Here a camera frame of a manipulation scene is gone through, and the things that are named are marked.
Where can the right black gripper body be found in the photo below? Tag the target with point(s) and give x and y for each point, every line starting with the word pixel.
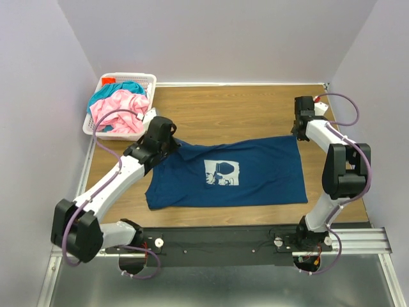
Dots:
pixel 298 135

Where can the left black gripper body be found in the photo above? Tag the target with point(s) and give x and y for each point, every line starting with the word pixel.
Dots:
pixel 168 148

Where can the dark blue t shirt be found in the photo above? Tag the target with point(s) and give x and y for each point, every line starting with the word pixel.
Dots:
pixel 266 171

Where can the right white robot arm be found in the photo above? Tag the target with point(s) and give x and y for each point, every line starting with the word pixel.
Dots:
pixel 346 173

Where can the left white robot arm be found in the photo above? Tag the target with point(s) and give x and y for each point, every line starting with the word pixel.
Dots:
pixel 77 227

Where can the pink t shirt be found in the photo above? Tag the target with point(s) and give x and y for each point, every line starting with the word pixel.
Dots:
pixel 121 113

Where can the white plastic laundry basket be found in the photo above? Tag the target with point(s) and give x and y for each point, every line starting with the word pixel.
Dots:
pixel 147 81

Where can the teal t shirt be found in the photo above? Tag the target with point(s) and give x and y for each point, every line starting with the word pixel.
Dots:
pixel 109 89

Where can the orange cloth in basket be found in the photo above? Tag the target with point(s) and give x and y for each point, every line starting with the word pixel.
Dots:
pixel 107 80

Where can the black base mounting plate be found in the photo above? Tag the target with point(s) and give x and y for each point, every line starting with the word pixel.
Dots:
pixel 214 246

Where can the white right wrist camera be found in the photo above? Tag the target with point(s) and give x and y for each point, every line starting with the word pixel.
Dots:
pixel 320 108

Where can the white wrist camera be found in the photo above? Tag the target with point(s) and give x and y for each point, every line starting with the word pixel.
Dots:
pixel 320 108
pixel 146 118

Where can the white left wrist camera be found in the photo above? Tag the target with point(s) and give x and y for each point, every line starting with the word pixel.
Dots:
pixel 146 118

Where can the aluminium frame rail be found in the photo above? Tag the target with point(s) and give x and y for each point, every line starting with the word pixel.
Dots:
pixel 357 272

